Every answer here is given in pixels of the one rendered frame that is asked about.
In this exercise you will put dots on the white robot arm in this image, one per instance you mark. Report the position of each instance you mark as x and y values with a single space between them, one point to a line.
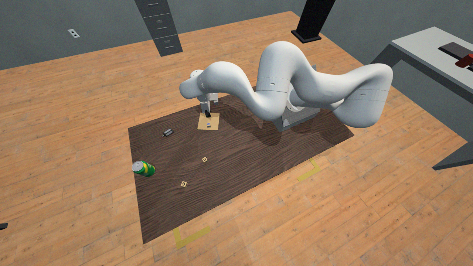
286 79

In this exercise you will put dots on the green drink can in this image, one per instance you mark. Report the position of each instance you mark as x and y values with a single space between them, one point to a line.
143 168

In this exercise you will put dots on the tan square mat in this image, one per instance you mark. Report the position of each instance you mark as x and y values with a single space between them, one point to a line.
203 120

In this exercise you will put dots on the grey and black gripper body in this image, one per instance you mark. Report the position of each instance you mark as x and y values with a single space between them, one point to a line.
205 106

